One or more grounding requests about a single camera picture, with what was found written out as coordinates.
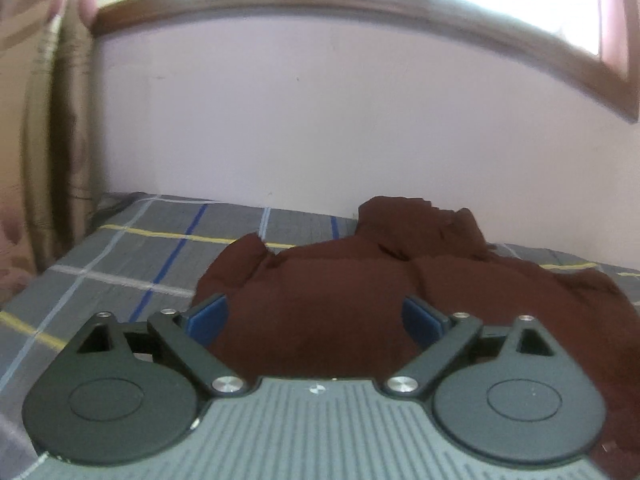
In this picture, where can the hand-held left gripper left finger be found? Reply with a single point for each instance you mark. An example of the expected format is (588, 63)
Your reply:
(207, 317)

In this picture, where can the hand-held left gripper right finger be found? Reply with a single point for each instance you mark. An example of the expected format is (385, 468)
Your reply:
(422, 321)

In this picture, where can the maroon garment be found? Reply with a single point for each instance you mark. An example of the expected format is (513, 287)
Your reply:
(350, 285)

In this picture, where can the grey plaid bed sheet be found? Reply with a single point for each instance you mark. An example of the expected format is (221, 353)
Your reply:
(125, 260)

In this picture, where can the beige patterned curtain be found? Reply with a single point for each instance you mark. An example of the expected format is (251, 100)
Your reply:
(50, 135)

